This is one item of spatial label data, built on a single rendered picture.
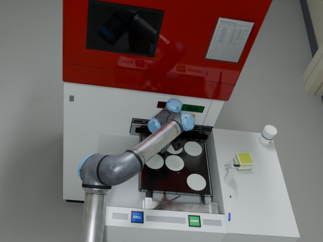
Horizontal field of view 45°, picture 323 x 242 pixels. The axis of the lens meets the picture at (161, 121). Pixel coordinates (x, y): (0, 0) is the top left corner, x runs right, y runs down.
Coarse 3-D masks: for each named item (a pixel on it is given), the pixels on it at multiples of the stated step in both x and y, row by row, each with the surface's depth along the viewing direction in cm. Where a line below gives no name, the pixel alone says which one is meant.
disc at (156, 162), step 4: (156, 156) 207; (160, 156) 207; (152, 160) 204; (156, 160) 205; (160, 160) 205; (148, 164) 202; (152, 164) 203; (156, 164) 203; (160, 164) 204; (152, 168) 201; (156, 168) 201
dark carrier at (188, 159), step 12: (168, 156) 208; (180, 156) 210; (192, 156) 211; (204, 156) 213; (144, 168) 200; (168, 168) 203; (192, 168) 206; (204, 168) 207; (144, 180) 195; (156, 180) 197; (168, 180) 198; (180, 180) 199; (192, 192) 196; (204, 192) 197
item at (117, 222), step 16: (112, 208) 175; (128, 208) 176; (112, 224) 170; (128, 224) 171; (144, 224) 173; (160, 224) 174; (176, 224) 176; (208, 224) 179; (224, 224) 180; (128, 240) 180; (144, 240) 181; (160, 240) 181; (176, 240) 181; (192, 240) 182; (208, 240) 182
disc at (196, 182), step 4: (188, 176) 202; (192, 176) 202; (196, 176) 203; (200, 176) 203; (188, 180) 200; (192, 180) 201; (196, 180) 201; (200, 180) 202; (204, 180) 202; (188, 184) 198; (192, 184) 199; (196, 184) 199; (200, 184) 200; (204, 184) 200; (192, 188) 197; (196, 188) 198; (200, 188) 198
